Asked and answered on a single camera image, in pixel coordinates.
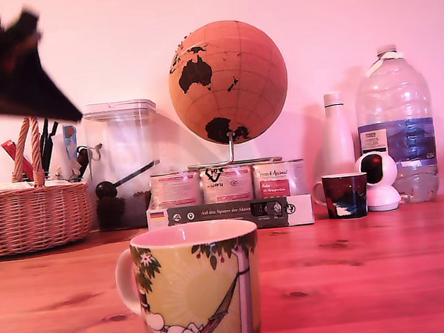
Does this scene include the black coffee scoop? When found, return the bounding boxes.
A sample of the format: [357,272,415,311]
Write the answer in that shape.
[92,159,164,201]

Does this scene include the black pen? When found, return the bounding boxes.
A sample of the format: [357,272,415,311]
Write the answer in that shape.
[41,121,64,171]
[38,118,55,175]

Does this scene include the red packet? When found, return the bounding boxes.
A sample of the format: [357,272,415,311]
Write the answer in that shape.
[0,139,35,184]

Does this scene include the blue white card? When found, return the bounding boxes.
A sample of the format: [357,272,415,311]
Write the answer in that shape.
[62,124,80,162]

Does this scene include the white paper sheet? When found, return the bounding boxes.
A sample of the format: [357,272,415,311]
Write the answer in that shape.
[0,173,74,194]

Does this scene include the clear plastic storage container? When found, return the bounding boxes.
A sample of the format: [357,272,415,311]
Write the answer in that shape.
[81,97,168,233]

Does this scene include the cork globe on metal stand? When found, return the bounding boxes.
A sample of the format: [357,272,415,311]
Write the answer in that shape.
[162,14,296,172]

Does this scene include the grey white cardboard box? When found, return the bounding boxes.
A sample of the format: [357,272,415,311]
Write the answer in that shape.
[146,193,316,241]

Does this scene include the yellow illustrated mug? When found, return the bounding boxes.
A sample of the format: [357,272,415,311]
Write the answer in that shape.
[110,215,268,333]

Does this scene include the white insulated bottle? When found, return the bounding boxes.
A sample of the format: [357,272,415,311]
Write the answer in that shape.
[314,90,359,177]

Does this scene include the small dark illustrated mug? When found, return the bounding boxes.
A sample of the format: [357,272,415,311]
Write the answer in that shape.
[311,171,371,222]

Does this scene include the large clear water bottle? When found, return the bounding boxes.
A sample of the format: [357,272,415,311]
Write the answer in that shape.
[349,41,442,208]

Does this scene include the black handled tool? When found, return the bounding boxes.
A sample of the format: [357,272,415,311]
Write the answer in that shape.
[74,145,92,180]

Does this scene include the wicker basket with handle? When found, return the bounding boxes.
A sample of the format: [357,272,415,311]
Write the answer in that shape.
[0,110,97,258]

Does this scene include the small white round camera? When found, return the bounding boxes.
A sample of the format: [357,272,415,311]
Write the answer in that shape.
[353,150,403,214]

